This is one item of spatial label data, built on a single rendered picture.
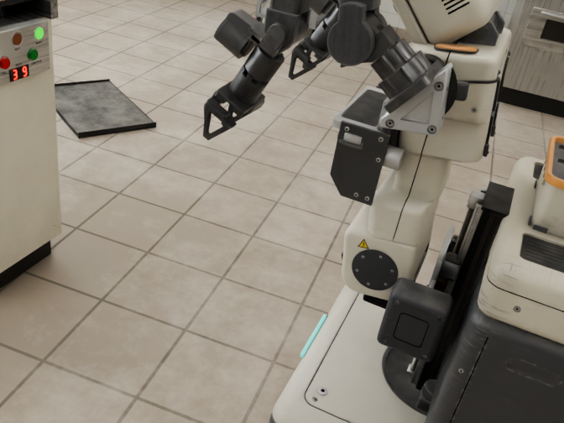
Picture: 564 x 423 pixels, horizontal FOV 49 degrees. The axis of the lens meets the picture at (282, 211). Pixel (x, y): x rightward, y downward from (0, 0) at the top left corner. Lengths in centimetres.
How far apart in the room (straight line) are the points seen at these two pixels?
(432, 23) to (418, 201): 36
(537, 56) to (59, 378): 358
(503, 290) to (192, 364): 105
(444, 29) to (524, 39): 327
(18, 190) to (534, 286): 149
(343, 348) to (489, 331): 53
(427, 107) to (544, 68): 347
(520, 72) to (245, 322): 299
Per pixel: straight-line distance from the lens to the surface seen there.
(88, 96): 350
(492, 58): 114
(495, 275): 114
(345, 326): 170
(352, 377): 157
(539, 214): 125
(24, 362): 194
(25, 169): 202
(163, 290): 215
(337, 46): 104
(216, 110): 114
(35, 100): 196
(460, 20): 115
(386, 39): 103
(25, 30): 183
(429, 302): 129
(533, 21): 440
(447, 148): 124
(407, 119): 107
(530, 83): 452
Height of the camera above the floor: 138
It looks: 32 degrees down
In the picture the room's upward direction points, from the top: 10 degrees clockwise
